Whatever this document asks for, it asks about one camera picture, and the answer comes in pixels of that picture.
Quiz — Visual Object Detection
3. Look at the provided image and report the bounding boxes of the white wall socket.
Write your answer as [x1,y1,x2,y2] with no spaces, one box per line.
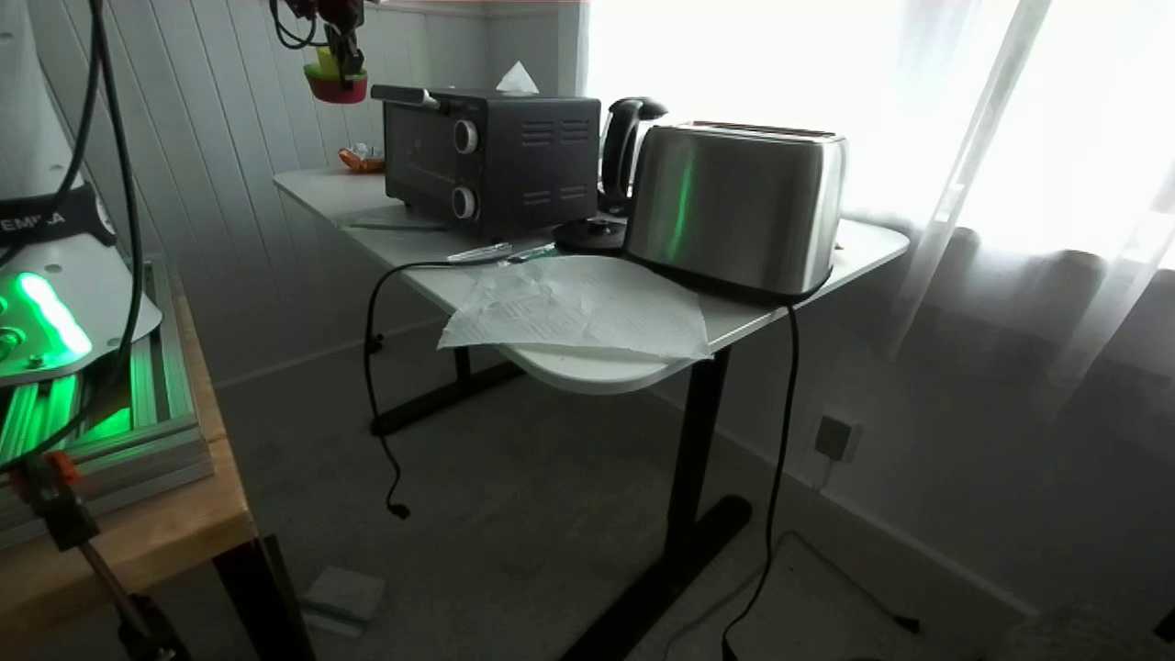
[810,412,862,465]

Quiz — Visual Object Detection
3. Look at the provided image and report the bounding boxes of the orange black clamp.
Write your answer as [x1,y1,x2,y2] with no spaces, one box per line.
[7,449,189,661]

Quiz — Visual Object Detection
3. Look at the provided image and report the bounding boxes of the white sheer curtain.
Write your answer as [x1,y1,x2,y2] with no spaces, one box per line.
[573,0,1175,412]

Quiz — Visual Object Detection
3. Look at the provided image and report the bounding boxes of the black oven power cable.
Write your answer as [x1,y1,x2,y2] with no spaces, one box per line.
[357,245,519,526]

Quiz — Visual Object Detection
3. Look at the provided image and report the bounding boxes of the pink plastic bowl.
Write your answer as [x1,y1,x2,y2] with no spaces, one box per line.
[304,72,372,106]

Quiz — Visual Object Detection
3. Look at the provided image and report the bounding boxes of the black electric kettle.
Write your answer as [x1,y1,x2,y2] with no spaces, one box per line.
[554,92,671,257]

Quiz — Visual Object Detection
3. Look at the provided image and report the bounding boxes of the small grey floor pad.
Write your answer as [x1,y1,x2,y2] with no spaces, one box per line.
[297,561,389,627]

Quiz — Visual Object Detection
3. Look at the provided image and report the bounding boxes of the black table leg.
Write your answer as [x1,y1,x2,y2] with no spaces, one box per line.
[365,343,529,443]
[554,346,756,661]

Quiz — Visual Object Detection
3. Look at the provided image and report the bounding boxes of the silver toaster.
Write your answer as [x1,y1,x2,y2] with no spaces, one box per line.
[622,119,852,305]

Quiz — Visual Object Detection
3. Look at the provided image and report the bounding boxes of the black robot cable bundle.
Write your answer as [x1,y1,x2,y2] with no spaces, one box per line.
[22,0,149,458]

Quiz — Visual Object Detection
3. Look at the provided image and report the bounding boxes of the black workbench leg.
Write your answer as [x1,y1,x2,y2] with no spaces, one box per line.
[208,530,319,661]

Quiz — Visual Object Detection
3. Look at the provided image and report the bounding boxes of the black toaster power cable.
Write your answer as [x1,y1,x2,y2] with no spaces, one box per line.
[716,299,808,661]

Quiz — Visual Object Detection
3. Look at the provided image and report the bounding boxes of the black toaster oven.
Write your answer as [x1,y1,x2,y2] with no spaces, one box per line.
[368,81,607,245]

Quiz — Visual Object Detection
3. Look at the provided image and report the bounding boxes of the aluminium rail frame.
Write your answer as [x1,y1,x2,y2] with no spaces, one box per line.
[0,261,213,516]

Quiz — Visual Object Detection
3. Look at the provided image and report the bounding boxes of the wooden workbench top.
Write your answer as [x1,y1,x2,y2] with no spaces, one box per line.
[0,284,260,654]

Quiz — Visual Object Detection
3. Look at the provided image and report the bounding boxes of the clear zip bag green strip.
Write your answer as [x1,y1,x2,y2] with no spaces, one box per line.
[444,231,562,267]

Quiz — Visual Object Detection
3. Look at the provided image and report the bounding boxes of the small orange object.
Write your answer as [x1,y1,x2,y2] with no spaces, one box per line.
[338,138,389,180]

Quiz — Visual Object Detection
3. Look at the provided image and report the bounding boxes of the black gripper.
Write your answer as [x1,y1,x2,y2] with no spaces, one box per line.
[308,0,372,81]

